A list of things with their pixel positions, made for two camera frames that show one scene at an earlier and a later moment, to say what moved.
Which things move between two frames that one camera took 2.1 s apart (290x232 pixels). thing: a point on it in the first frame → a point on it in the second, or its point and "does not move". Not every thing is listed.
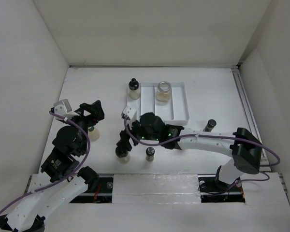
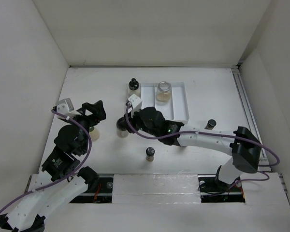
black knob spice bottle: (134, 93) does not move
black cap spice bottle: (123, 155) → (122, 129)
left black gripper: (95, 109) does not move
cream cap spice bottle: (94, 133) does not move
